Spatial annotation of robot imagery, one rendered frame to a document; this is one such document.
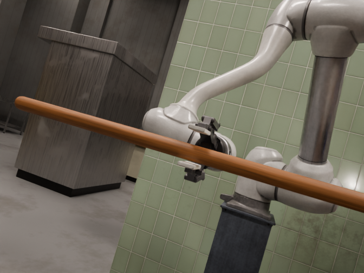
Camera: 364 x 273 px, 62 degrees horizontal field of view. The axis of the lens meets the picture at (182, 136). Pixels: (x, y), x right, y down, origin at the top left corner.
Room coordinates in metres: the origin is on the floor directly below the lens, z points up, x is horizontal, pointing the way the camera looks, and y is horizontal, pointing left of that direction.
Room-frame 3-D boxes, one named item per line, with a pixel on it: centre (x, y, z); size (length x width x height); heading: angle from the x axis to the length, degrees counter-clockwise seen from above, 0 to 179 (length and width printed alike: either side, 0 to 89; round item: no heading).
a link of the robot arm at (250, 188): (1.29, -0.37, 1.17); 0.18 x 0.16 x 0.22; 56
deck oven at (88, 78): (5.18, 1.64, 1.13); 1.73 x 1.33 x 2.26; 165
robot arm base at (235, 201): (1.30, -0.34, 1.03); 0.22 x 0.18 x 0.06; 75
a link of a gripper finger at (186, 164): (0.56, -0.03, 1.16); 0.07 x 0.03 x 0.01; 165
